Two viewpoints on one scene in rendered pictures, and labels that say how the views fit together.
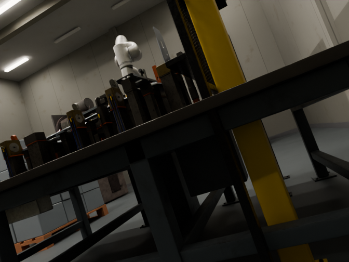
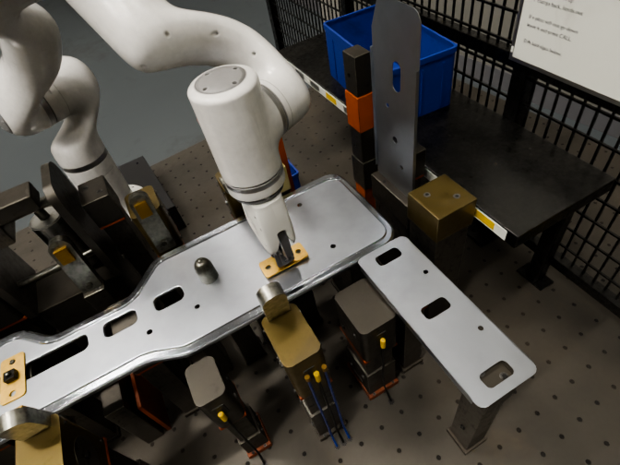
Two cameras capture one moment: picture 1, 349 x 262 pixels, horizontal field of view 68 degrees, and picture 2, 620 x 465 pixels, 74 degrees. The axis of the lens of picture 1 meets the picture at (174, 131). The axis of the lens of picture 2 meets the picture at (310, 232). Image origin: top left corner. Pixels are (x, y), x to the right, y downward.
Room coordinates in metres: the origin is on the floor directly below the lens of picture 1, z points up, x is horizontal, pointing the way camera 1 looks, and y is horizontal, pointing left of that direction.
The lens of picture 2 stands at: (1.22, 0.41, 1.56)
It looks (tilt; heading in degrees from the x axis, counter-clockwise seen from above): 48 degrees down; 319
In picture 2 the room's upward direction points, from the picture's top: 14 degrees counter-clockwise
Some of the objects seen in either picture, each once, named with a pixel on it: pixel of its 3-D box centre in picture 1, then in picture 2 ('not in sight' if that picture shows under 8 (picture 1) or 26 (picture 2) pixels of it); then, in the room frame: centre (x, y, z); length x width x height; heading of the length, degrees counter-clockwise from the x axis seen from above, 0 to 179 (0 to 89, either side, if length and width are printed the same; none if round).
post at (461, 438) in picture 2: (136, 107); (477, 410); (1.24, 0.14, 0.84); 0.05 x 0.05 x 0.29; 68
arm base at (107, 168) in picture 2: not in sight; (101, 184); (2.30, 0.19, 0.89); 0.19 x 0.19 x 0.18
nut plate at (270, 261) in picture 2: not in sight; (282, 257); (1.60, 0.16, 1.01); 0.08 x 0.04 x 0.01; 68
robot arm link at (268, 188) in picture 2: (126, 66); (254, 174); (1.60, 0.16, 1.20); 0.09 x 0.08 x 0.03; 158
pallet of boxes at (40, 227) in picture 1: (45, 190); not in sight; (3.96, 2.17, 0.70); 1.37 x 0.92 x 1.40; 164
